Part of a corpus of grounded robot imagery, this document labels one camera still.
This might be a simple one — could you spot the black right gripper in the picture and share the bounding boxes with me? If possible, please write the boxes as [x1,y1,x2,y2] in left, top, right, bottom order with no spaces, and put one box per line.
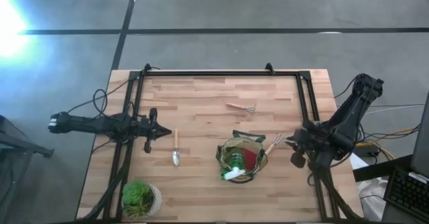
[284,122,324,156]

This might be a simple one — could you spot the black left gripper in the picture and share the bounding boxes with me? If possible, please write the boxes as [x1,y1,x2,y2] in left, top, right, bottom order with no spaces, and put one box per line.
[133,107,173,142]

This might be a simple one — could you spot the hand rake wooden handle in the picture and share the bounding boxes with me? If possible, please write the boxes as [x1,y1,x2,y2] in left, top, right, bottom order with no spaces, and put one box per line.
[264,133,285,156]
[226,102,257,114]

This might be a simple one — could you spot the metal trowel wooden handle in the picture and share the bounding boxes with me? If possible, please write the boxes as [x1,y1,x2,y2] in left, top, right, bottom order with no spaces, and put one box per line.
[172,128,181,167]

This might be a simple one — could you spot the beige green gardening bag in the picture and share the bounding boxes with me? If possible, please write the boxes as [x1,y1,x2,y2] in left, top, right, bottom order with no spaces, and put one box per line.
[215,129,269,184]

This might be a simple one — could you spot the red black gardening glove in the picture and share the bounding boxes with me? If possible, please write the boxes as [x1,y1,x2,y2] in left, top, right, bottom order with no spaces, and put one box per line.
[241,147,258,172]

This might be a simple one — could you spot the green spray bottle white nozzle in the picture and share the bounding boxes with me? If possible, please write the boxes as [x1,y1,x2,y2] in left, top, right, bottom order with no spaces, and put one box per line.
[219,148,247,182]

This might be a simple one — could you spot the white plastic bag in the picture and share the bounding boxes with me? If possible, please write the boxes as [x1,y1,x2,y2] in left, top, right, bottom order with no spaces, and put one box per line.
[357,178,389,222]

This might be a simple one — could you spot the white paper sheet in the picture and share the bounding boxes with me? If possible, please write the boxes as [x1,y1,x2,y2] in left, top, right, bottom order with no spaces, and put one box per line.
[348,152,369,170]

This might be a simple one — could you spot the green potted plant white pot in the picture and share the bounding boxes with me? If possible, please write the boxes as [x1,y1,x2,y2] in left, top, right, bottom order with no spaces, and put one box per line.
[121,179,164,218]

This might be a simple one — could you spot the black side desk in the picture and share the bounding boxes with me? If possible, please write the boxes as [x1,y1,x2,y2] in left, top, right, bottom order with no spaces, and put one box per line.
[353,154,414,183]

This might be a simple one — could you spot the black keyboard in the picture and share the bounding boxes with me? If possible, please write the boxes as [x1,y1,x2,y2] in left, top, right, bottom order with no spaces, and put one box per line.
[383,165,429,222]

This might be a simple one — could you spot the grey monitor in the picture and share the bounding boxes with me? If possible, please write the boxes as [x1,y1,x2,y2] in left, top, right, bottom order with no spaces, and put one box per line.
[410,90,429,178]

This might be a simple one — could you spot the black side furniture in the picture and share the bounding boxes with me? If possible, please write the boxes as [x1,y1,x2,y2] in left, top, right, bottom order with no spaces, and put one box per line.
[0,115,55,224]

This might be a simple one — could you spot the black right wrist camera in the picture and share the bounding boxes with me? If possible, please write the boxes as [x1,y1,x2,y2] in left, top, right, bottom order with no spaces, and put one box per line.
[290,152,306,170]

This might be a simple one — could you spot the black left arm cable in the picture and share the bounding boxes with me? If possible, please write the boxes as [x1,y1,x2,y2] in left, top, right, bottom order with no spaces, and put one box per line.
[66,66,162,119]

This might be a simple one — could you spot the yellow cable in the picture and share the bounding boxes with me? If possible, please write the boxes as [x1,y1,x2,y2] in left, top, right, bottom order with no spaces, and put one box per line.
[355,125,422,161]

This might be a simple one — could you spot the black aluminium table frame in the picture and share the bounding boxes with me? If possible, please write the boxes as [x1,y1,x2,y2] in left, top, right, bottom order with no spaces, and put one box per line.
[83,62,365,223]

